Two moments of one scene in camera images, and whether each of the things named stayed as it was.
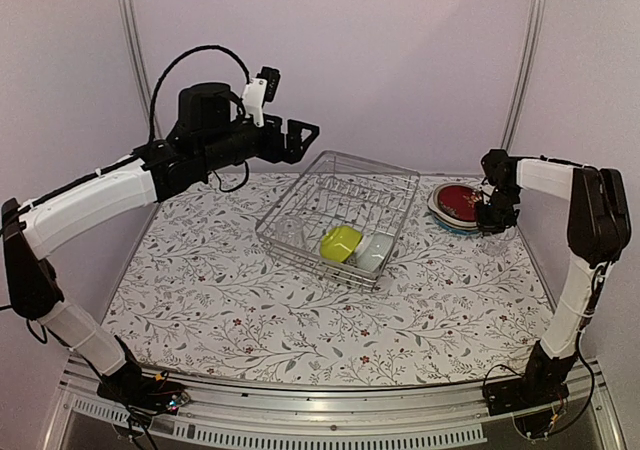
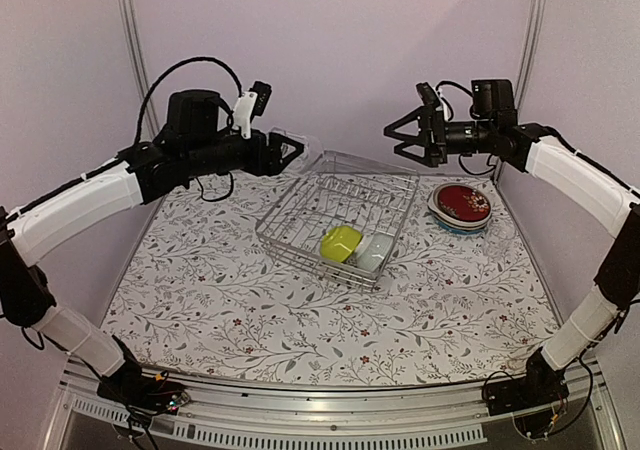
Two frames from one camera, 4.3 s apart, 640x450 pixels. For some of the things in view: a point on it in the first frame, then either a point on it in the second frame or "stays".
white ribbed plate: (432, 203) stays
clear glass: (498, 248) stays
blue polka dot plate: (455, 230) stays
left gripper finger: (294, 131) to (275, 142)
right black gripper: (486, 225) to (429, 121)
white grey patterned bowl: (372, 250) stays
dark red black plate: (460, 201) stays
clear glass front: (290, 231) to (308, 158)
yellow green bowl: (338, 243) stays
